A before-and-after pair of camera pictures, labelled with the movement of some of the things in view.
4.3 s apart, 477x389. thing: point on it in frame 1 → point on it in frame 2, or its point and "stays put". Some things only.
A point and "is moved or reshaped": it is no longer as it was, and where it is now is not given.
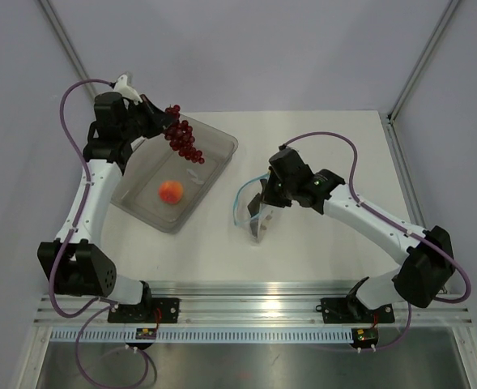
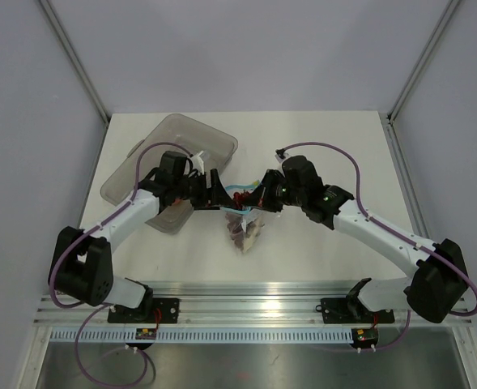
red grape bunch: x=179 y=135 → x=235 y=222
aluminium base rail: x=253 y=304 stays put
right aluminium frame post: x=445 y=17 stays put
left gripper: x=159 y=120 → x=210 y=199
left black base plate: x=149 y=310 stays put
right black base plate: x=347 y=310 stays put
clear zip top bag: x=251 y=214 is moved or reshaped
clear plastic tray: x=163 y=189 stays put
